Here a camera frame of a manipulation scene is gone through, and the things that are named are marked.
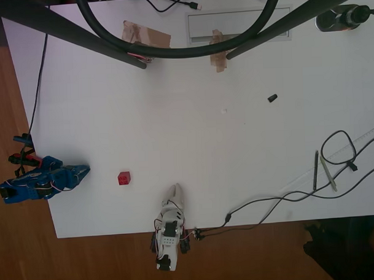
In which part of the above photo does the dark pen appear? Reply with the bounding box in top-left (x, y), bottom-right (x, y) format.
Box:
top-left (311, 150), bottom-right (321, 192)

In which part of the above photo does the dark bulky object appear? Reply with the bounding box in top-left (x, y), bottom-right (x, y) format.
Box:
top-left (301, 206), bottom-right (374, 280)

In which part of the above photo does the wide brown tape patch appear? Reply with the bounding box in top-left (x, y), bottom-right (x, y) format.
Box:
top-left (120, 18), bottom-right (173, 51)

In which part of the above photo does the narrow brown tape strip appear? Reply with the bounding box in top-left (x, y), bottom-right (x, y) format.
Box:
top-left (208, 29), bottom-right (229, 74)

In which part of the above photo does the black tripod leg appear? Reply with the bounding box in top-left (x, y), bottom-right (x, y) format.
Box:
top-left (0, 0), bottom-right (147, 75)
top-left (224, 0), bottom-right (374, 61)

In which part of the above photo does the thin black power cable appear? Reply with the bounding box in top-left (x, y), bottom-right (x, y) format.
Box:
top-left (23, 31), bottom-right (52, 136)

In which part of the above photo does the long black cable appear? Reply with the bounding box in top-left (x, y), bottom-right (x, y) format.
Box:
top-left (190, 160), bottom-right (374, 238)

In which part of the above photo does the small red cube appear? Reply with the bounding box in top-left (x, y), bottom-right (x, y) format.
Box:
top-left (116, 170), bottom-right (131, 186)

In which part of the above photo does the black cylindrical device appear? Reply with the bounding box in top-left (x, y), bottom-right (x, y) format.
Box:
top-left (313, 3), bottom-right (374, 34)

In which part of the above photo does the green pen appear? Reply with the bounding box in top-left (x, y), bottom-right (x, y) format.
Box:
top-left (319, 154), bottom-right (339, 192)

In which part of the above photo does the black looped cable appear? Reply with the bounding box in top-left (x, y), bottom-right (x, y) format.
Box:
top-left (191, 128), bottom-right (374, 239)

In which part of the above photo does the grey cable grommet plate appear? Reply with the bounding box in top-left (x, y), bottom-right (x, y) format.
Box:
top-left (184, 7), bottom-right (294, 45)

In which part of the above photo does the black USB cable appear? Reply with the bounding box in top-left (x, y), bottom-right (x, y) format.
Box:
top-left (140, 0), bottom-right (203, 14)

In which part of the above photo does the black red table clamp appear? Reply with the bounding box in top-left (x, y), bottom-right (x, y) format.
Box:
top-left (7, 132), bottom-right (44, 174)

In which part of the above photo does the thick black hose loop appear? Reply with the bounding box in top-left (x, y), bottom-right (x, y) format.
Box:
top-left (75, 0), bottom-right (286, 62)

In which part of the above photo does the transparent ruler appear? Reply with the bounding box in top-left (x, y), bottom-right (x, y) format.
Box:
top-left (276, 123), bottom-right (374, 195)

